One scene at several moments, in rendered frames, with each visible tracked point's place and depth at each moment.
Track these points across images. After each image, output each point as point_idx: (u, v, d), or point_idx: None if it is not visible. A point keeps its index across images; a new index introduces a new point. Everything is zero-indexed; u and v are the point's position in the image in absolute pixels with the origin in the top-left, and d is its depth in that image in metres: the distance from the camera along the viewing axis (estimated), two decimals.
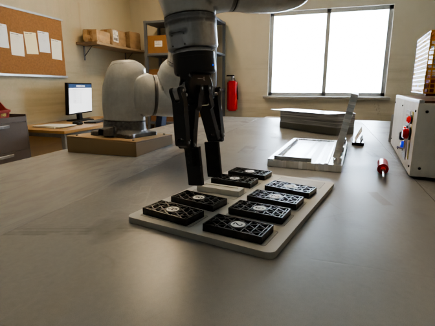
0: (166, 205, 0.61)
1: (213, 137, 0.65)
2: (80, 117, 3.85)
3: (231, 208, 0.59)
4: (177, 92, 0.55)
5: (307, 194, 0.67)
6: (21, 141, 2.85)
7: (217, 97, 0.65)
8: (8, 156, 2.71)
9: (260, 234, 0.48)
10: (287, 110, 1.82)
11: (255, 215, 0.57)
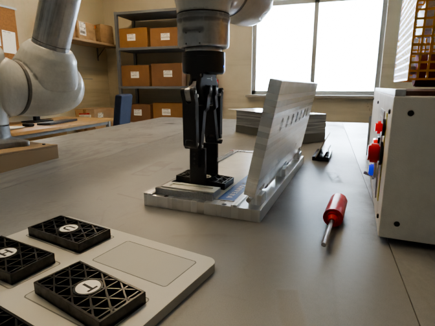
0: None
1: (212, 138, 0.65)
2: (37, 118, 3.44)
3: None
4: (189, 94, 0.54)
5: (96, 324, 0.26)
6: None
7: (219, 97, 0.64)
8: None
9: None
10: (236, 159, 0.85)
11: None
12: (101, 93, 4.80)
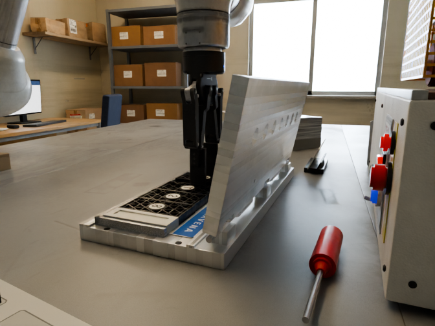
0: None
1: (212, 138, 0.65)
2: (24, 119, 3.31)
3: (178, 178, 0.63)
4: (189, 94, 0.54)
5: None
6: None
7: (219, 97, 0.64)
8: None
9: (193, 202, 0.50)
10: None
11: None
12: (94, 93, 4.67)
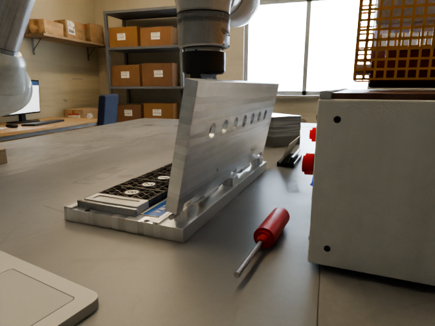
0: None
1: None
2: (23, 118, 3.38)
3: (151, 173, 0.68)
4: None
5: None
6: None
7: None
8: None
9: (165, 189, 0.57)
10: None
11: None
12: (92, 93, 4.74)
